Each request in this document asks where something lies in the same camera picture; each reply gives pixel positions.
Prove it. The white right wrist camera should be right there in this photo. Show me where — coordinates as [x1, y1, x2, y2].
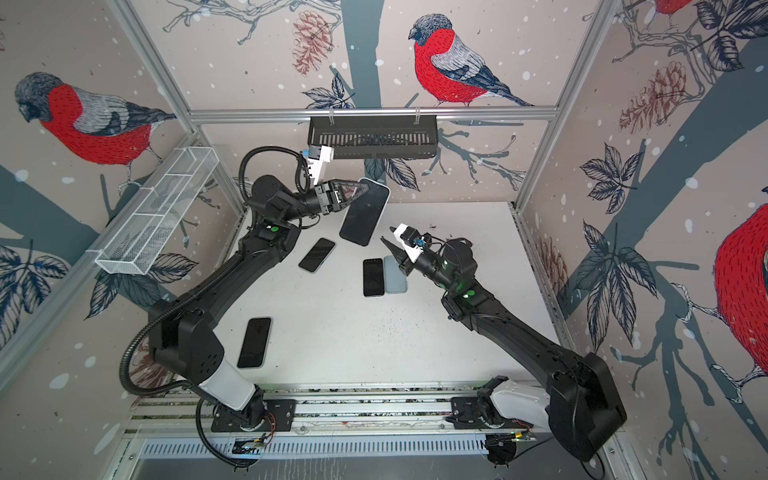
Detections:
[390, 223, 426, 263]

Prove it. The light blue case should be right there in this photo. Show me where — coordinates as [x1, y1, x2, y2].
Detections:
[383, 256, 408, 294]

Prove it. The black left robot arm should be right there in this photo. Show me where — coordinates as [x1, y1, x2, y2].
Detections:
[148, 175, 369, 412]

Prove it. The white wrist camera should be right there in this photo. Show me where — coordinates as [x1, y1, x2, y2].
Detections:
[304, 145, 334, 186]
[390, 223, 426, 263]

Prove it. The black wire basket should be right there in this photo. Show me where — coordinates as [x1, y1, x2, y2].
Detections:
[307, 116, 438, 159]

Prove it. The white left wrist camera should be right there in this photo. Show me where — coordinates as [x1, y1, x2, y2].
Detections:
[304, 145, 334, 186]

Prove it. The bare black phone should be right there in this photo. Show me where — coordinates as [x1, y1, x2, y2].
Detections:
[363, 258, 385, 297]

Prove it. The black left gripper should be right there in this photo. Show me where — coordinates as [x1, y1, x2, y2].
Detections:
[279, 182, 366, 226]

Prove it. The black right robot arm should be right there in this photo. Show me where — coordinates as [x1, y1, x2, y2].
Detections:
[381, 225, 627, 462]

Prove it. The black left corrugated cable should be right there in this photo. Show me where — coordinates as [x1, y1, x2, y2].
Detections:
[118, 146, 313, 470]

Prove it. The aluminium mounting rail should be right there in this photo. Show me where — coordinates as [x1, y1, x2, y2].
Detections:
[125, 382, 482, 436]

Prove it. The white mesh tray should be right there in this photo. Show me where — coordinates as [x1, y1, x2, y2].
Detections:
[95, 146, 219, 275]

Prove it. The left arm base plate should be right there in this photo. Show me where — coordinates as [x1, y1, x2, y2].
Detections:
[211, 399, 297, 433]

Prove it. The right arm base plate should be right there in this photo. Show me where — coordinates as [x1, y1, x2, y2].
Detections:
[444, 397, 533, 430]

